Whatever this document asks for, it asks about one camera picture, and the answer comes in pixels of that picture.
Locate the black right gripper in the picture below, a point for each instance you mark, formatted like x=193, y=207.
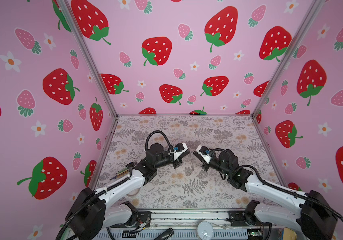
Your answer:
x=204, y=164

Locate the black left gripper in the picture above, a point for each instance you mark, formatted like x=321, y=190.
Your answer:
x=175, y=162

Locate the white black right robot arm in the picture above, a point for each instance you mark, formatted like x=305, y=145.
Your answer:
x=306, y=212

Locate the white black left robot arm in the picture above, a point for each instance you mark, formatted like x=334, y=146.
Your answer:
x=93, y=210

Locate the tan object front right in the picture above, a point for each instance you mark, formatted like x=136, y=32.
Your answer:
x=288, y=234

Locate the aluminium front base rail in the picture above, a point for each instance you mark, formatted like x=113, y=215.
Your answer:
x=226, y=223

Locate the black handle front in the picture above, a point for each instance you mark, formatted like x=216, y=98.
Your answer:
x=167, y=234

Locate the aluminium left rear corner post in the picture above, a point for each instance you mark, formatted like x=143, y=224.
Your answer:
x=88, y=22

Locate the aluminium corner post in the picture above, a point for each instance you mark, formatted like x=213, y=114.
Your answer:
x=306, y=23
x=88, y=22

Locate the aluminium right rear corner post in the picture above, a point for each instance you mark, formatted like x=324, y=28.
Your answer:
x=306, y=23

